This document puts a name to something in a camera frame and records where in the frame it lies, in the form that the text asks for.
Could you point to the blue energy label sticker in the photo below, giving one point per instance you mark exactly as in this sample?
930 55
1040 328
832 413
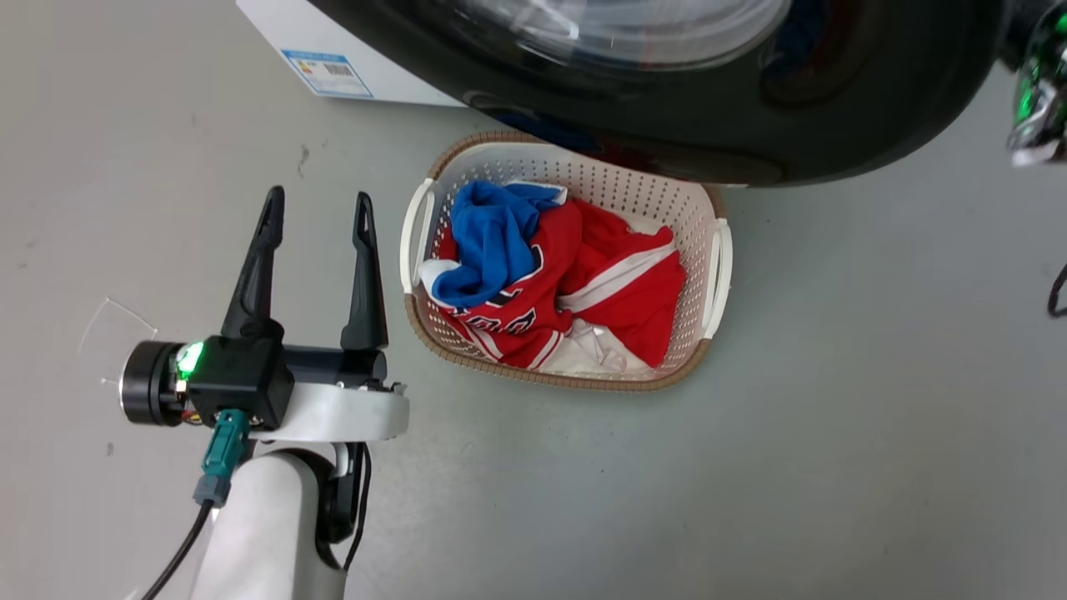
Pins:
327 72

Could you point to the blue garment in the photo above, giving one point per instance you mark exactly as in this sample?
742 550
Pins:
492 242

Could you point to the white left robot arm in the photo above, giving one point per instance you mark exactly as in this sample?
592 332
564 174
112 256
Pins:
267 533

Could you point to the red and white sports jersey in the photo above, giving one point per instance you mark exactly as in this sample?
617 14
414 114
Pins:
621 292

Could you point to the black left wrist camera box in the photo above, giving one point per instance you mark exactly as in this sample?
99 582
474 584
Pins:
242 379

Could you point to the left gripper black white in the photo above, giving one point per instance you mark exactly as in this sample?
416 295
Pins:
342 408

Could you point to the black round washing machine door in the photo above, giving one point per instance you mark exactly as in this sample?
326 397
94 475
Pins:
875 92

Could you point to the white and brown laundry basket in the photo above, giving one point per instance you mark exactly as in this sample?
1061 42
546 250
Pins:
658 212

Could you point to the white washing machine body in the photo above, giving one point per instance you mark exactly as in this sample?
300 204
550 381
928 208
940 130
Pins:
275 33

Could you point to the right gripper green lit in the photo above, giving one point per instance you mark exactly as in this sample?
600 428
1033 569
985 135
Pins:
1038 92

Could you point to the white garment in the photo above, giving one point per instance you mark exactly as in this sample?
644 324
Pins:
596 350

